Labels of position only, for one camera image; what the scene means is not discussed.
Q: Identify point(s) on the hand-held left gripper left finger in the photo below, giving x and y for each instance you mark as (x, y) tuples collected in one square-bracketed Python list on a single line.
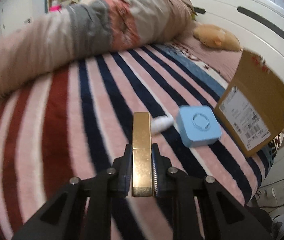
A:
[(125, 177)]

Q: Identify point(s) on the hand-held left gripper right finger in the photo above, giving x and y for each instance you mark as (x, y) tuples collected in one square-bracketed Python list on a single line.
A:
[(157, 177)]

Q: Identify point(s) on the gold rectangular box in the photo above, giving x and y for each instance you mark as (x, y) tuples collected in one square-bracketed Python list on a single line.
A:
[(142, 155)]

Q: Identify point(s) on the brown cardboard box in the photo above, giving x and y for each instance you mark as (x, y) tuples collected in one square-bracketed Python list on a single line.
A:
[(254, 100)]

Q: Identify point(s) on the small white tube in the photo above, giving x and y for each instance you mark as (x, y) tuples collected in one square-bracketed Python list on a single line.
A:
[(160, 123)]

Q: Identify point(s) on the light blue square box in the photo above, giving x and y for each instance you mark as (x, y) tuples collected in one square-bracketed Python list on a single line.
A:
[(197, 126)]

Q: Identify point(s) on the white side cabinet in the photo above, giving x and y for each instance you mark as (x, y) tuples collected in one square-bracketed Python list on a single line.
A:
[(282, 180)]

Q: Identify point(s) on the striped fleece blanket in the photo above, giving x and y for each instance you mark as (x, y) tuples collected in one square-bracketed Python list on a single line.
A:
[(64, 135)]

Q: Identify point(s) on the pink printed bed sheet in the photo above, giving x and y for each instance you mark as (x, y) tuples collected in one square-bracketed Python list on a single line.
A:
[(204, 55)]

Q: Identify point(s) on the white bed headboard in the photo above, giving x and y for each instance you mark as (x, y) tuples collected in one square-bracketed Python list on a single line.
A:
[(244, 17)]

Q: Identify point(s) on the beige plush toy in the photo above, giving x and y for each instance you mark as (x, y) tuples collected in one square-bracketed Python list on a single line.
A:
[(217, 37)]

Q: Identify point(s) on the rolled pink grey quilt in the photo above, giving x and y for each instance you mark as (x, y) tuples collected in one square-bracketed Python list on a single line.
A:
[(87, 35)]

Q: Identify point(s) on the bright pink object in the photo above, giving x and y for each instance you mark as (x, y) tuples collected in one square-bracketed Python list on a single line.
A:
[(55, 8)]

